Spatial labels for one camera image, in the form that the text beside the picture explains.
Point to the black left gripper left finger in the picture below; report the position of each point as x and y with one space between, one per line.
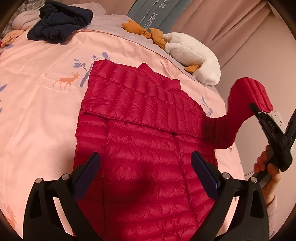
52 211

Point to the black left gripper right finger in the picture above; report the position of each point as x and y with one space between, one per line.
250 219

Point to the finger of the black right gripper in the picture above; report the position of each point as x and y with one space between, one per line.
266 122

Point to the red quilted down jacket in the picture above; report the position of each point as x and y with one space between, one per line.
145 128

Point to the pink sleeve cuff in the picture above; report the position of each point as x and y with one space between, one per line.
271 211

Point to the white fleece orange jacket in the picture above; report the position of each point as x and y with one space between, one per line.
197 58

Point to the pink curtain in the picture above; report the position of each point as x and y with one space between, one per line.
223 26

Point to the pink deer print duvet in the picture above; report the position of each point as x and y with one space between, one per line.
42 86

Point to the blue-grey lettered headboard cushion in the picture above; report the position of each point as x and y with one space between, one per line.
160 14

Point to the small orange patterned cloth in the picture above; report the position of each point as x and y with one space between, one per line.
10 37

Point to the dark navy crumpled garment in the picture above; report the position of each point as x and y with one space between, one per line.
58 21

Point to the beige folded garment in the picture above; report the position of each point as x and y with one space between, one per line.
26 20

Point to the white wall power strip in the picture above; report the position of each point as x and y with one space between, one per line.
275 115

